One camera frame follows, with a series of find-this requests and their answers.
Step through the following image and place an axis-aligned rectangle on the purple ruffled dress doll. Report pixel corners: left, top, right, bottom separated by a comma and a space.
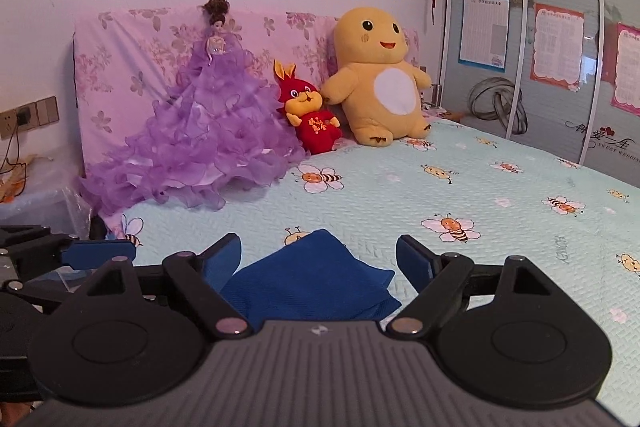
77, 0, 307, 212

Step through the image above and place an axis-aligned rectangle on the orange bordered wall poster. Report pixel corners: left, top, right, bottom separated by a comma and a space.
530, 3, 586, 92

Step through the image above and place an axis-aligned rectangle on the wall socket panel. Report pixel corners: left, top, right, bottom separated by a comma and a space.
0, 95, 59, 140

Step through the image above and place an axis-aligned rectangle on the red plush toy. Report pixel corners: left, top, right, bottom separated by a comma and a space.
272, 59, 344, 156

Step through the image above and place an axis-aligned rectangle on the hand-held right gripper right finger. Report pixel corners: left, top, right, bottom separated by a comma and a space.
389, 234, 553, 338

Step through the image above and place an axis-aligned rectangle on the grey sliding door wardrobe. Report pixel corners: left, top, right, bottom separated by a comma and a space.
440, 0, 640, 188

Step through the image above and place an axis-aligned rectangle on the plastic covered nightstand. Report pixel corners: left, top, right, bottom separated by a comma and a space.
0, 152, 94, 240

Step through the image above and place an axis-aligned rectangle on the light green bee print bedspread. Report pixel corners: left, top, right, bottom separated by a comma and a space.
102, 114, 640, 413

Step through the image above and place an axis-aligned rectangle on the pink bordered wall poster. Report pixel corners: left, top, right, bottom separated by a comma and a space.
610, 23, 640, 116

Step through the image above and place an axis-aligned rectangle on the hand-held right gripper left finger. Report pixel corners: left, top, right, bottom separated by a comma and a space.
87, 233, 253, 341

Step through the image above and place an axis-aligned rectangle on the yellow plush toy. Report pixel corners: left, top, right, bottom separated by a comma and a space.
320, 7, 434, 146

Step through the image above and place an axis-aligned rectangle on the blue knit sweater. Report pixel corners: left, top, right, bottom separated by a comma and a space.
220, 229, 402, 333

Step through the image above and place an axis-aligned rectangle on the blue bordered wall poster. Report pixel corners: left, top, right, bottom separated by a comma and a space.
459, 0, 510, 70

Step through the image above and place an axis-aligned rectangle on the black power cable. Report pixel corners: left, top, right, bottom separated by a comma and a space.
0, 112, 31, 175

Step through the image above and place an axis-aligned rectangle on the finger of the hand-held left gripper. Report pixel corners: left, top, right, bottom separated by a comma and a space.
0, 279, 67, 314
0, 225, 137, 281

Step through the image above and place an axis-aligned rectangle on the pink floral headboard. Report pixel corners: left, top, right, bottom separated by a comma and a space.
73, 6, 422, 180

